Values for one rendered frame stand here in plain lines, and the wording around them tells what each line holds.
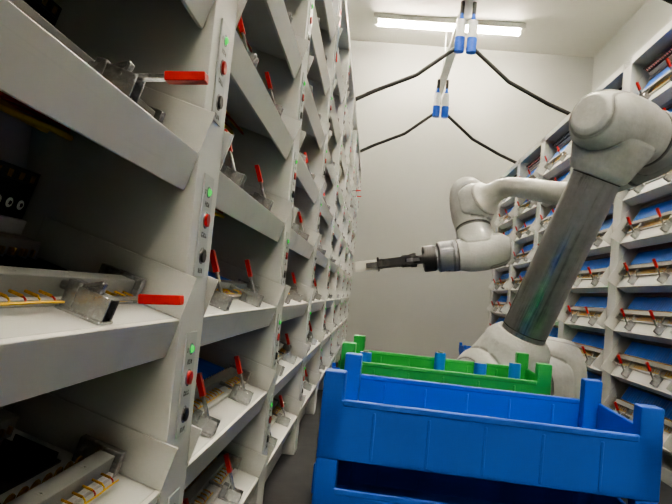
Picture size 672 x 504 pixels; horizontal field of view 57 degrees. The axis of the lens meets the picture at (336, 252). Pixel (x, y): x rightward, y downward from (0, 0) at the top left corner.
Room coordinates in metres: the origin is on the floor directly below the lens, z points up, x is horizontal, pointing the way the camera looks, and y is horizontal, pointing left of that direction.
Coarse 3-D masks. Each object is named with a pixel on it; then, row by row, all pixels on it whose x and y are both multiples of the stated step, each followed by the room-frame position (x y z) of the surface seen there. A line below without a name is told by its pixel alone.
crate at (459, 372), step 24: (360, 336) 1.10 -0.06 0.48; (384, 360) 1.11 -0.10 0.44; (408, 360) 1.10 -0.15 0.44; (432, 360) 1.10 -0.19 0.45; (456, 360) 1.09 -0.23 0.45; (528, 360) 1.06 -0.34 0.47; (456, 384) 0.90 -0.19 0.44; (480, 384) 0.90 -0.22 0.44; (504, 384) 0.89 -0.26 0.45; (528, 384) 0.89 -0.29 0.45
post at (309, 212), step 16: (336, 0) 2.10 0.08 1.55; (320, 32) 2.10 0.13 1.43; (320, 96) 2.10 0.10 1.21; (320, 112) 2.10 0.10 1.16; (304, 144) 2.10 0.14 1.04; (320, 160) 2.10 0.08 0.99; (304, 192) 2.10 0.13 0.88; (320, 192) 2.12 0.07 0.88; (304, 208) 2.10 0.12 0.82; (304, 224) 2.10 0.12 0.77; (288, 256) 2.10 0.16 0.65; (288, 272) 2.10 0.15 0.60; (304, 272) 2.10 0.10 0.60; (288, 320) 2.10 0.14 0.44; (304, 320) 2.10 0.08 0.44; (304, 336) 2.10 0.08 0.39; (288, 384) 2.10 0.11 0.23; (288, 448) 2.10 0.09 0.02
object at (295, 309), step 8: (288, 280) 2.10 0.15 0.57; (288, 288) 1.49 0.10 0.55; (304, 288) 2.10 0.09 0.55; (312, 288) 2.09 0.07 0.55; (304, 296) 2.10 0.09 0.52; (288, 304) 1.63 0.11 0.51; (296, 304) 1.76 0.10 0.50; (304, 304) 1.98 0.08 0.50; (288, 312) 1.65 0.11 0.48; (296, 312) 1.84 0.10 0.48; (304, 312) 2.08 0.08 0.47
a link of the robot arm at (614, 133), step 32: (608, 96) 1.18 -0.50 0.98; (640, 96) 1.22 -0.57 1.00; (576, 128) 1.22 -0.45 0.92; (608, 128) 1.17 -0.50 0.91; (640, 128) 1.19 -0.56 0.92; (576, 160) 1.26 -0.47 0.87; (608, 160) 1.21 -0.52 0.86; (640, 160) 1.23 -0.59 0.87; (576, 192) 1.27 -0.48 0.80; (608, 192) 1.25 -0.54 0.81; (576, 224) 1.28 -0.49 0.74; (544, 256) 1.32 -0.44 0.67; (576, 256) 1.30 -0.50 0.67; (544, 288) 1.32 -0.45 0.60; (512, 320) 1.37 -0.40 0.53; (544, 320) 1.34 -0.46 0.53; (480, 352) 1.37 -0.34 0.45; (512, 352) 1.35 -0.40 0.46; (544, 352) 1.36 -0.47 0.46
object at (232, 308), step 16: (208, 272) 1.32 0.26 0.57; (224, 272) 1.40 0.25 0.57; (240, 272) 1.40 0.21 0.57; (208, 288) 0.79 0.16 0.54; (224, 288) 1.18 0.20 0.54; (240, 288) 1.32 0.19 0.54; (256, 288) 1.38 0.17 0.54; (272, 288) 1.40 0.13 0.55; (208, 304) 0.79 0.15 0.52; (224, 304) 0.94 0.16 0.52; (240, 304) 1.13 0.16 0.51; (256, 304) 1.21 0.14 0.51; (272, 304) 1.40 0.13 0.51; (208, 320) 0.83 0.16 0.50; (224, 320) 0.92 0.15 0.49; (240, 320) 1.04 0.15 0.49; (256, 320) 1.20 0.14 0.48; (208, 336) 0.86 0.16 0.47; (224, 336) 0.97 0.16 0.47
